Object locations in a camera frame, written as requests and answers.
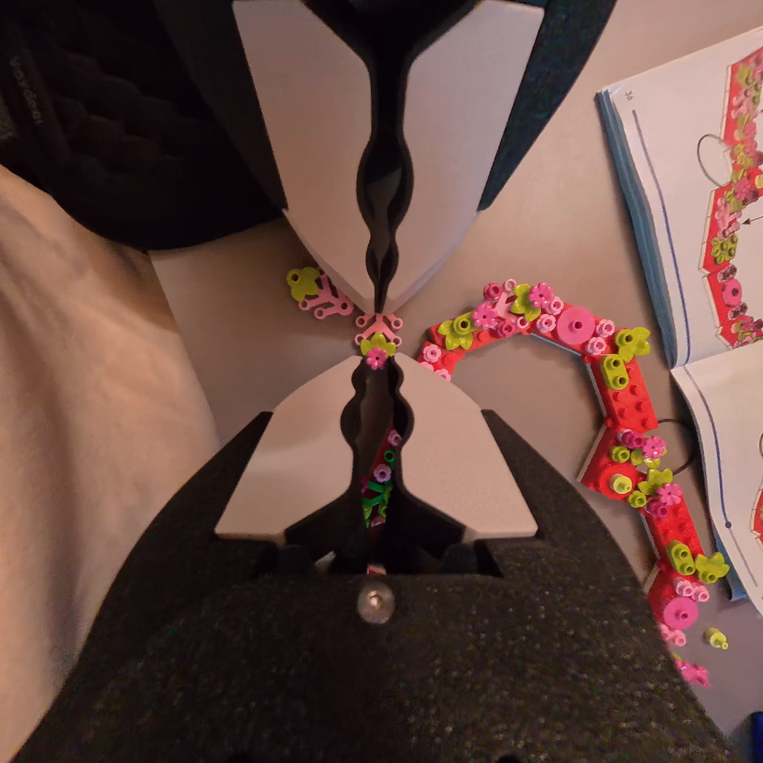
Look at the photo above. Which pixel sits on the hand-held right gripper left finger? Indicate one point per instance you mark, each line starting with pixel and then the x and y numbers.
pixel 286 465

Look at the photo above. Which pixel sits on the pink toy brick flower stem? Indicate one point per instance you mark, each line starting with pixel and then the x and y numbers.
pixel 378 344
pixel 305 283

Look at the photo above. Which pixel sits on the small lime toy brick piece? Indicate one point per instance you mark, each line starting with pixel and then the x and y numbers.
pixel 715 638

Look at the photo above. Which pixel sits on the open instruction booklet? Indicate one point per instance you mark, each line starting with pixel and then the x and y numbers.
pixel 673 179

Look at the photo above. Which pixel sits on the blue object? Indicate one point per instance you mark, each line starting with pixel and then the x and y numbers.
pixel 756 730

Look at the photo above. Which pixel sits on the loose pink toy brick flowers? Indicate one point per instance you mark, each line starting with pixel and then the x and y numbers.
pixel 693 673

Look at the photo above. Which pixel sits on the person's left forearm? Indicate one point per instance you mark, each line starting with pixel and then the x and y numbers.
pixel 71 387

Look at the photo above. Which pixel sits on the red toy brick heart frame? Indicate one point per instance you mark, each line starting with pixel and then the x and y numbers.
pixel 632 399

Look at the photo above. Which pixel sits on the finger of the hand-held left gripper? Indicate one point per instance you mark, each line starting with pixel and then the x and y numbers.
pixel 310 131
pixel 459 119

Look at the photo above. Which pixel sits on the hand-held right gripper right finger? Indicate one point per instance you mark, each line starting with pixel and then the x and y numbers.
pixel 453 459

